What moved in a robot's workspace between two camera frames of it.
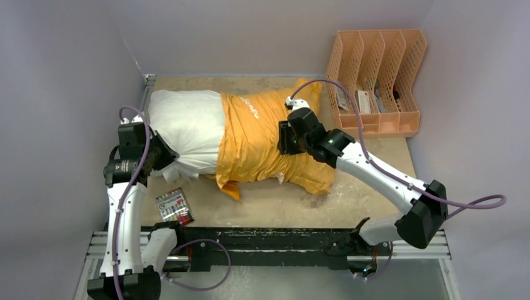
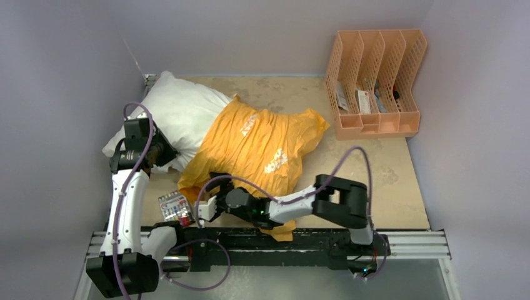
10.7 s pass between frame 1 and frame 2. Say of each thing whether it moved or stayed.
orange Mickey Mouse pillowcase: moved
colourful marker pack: stayed
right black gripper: moved
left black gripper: stayed
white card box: stayed
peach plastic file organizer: stayed
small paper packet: stayed
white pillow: moved
